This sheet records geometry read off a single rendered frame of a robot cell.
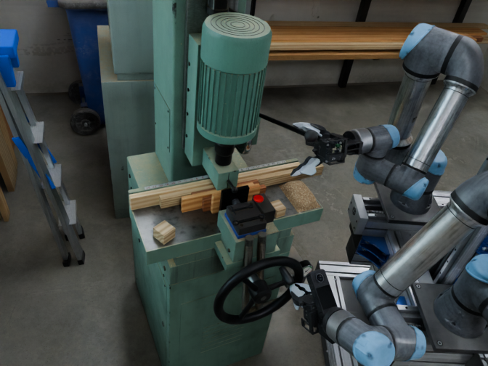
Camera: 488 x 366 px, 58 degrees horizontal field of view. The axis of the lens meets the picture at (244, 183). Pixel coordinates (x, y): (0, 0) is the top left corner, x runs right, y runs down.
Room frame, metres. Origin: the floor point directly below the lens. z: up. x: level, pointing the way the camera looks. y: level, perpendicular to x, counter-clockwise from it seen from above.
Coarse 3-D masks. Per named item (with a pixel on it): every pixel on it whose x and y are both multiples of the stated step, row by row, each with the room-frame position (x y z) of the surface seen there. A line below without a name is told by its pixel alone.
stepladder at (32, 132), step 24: (0, 48) 1.37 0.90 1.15; (0, 72) 1.35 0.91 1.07; (0, 96) 1.35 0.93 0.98; (24, 96) 1.51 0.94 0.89; (24, 120) 1.39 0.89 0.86; (24, 144) 1.36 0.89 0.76; (48, 168) 1.51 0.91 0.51; (48, 192) 1.36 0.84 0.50; (48, 216) 1.36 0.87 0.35; (72, 216) 1.46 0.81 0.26; (72, 240) 1.38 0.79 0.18
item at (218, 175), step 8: (208, 152) 1.12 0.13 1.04; (208, 160) 1.09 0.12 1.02; (232, 160) 1.10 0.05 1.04; (208, 168) 1.09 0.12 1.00; (216, 168) 1.05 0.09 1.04; (224, 168) 1.05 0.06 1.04; (232, 168) 1.06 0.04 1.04; (216, 176) 1.03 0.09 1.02; (224, 176) 1.03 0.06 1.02; (232, 176) 1.05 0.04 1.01; (216, 184) 1.03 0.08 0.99; (224, 184) 1.03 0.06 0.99
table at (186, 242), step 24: (144, 216) 0.93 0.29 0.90; (168, 216) 0.95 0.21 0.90; (192, 216) 0.96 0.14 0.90; (216, 216) 0.98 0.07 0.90; (288, 216) 1.03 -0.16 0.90; (312, 216) 1.07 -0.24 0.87; (144, 240) 0.84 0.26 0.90; (192, 240) 0.87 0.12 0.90; (216, 240) 0.90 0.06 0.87; (240, 264) 0.84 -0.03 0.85
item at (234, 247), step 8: (224, 216) 0.92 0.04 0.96; (224, 224) 0.90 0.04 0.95; (272, 224) 0.92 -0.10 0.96; (224, 232) 0.89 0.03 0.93; (232, 232) 0.86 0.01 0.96; (272, 232) 0.89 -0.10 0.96; (224, 240) 0.89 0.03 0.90; (232, 240) 0.84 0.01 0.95; (240, 240) 0.84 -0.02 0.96; (256, 240) 0.86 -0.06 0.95; (272, 240) 0.89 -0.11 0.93; (232, 248) 0.84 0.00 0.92; (240, 248) 0.84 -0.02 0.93; (256, 248) 0.86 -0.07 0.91; (272, 248) 0.89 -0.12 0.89; (232, 256) 0.83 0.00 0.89; (240, 256) 0.84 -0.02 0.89
